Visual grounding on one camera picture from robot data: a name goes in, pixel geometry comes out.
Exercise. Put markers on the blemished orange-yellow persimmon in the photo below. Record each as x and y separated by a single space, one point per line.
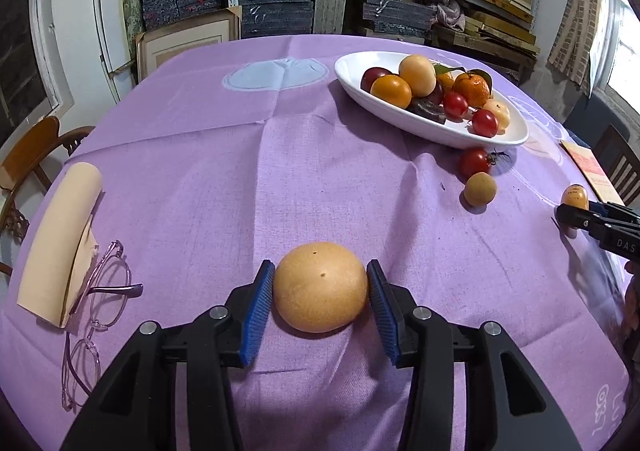
417 75

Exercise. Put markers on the dark red plum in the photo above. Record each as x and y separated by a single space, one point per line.
372 77
436 95

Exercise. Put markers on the bright window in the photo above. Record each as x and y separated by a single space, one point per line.
625 46

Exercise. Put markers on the pink frame eyeglasses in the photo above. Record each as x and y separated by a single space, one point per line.
115 288

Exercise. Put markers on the pink cloth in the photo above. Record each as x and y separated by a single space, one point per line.
450 13

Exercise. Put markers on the stack of dark grey boxes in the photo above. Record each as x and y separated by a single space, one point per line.
397 16
275 11

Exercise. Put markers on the dark slatted chair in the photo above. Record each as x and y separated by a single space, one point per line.
620 156

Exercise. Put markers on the dark dried stem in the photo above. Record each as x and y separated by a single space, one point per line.
497 156

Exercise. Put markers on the brick pattern curtain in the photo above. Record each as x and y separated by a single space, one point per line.
575 21

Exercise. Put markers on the tan longan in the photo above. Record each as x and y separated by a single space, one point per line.
480 189

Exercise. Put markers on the pale yellow persimmon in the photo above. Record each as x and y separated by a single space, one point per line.
575 196

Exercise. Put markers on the tan round pear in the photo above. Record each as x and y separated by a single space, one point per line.
320 286

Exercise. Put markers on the blue cloth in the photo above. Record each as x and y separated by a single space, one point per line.
590 118

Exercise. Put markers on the person's right hand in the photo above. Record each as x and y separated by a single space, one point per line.
634 306

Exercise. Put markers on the stack of wooden frames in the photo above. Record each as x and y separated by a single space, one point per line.
500 26

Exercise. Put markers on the red cherry tomato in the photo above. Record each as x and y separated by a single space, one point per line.
475 162
484 122
455 104

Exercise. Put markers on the stack of blue patterned boxes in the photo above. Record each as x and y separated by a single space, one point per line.
175 1

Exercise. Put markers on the purple printed tablecloth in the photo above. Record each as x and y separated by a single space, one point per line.
200 171

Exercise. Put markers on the white oval plate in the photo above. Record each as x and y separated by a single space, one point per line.
352 71

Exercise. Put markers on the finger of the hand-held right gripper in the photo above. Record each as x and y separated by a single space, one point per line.
577 218
615 210

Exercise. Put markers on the upright grey wooden boxes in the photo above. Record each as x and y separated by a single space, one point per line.
330 11

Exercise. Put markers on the mandarin orange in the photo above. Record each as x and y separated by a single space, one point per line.
472 88
445 81

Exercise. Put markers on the orange tomato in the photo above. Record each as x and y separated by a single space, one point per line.
391 91

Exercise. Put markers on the spotted yellow loquat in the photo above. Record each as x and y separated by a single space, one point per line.
500 111

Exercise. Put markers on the framed picture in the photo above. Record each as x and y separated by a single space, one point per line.
185 46

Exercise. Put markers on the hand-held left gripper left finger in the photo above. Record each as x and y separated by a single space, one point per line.
255 316

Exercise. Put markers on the brown paper notebook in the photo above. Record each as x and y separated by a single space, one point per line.
590 166

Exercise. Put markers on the white frame window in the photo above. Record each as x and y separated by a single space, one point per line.
20 56

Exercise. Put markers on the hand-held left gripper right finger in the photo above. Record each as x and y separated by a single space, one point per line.
385 318

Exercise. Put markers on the wooden chair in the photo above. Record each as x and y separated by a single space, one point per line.
30 146

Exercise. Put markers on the green leaf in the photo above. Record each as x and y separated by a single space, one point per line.
484 77
447 69

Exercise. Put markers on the white board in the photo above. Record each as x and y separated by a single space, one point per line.
107 21

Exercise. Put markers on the dark brown water chestnut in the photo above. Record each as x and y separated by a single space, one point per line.
427 111

